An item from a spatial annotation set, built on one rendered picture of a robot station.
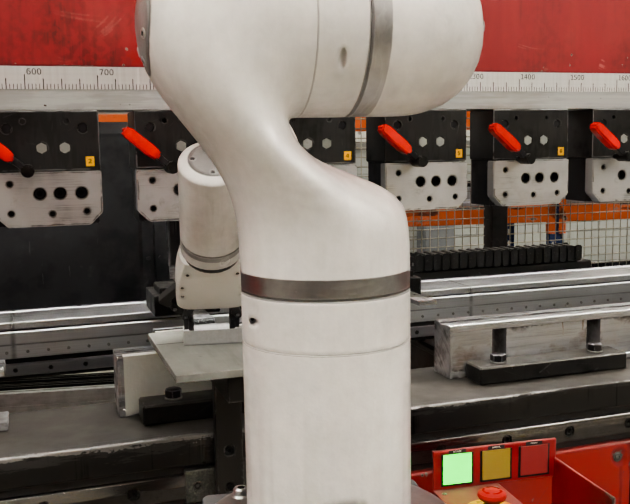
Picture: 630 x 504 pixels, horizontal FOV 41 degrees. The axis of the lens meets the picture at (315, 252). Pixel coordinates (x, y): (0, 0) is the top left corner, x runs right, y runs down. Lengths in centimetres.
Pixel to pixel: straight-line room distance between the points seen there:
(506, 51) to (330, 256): 100
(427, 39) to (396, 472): 29
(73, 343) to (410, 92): 111
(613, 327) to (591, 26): 55
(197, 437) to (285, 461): 68
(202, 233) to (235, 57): 57
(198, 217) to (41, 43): 38
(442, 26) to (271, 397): 27
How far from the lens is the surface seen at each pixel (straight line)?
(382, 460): 59
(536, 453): 135
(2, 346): 159
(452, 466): 129
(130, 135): 124
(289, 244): 54
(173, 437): 125
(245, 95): 52
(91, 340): 159
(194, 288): 117
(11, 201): 127
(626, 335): 170
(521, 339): 157
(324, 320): 55
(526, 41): 152
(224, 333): 124
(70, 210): 128
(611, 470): 160
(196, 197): 103
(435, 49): 56
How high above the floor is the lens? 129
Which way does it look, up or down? 7 degrees down
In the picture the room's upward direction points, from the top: 1 degrees counter-clockwise
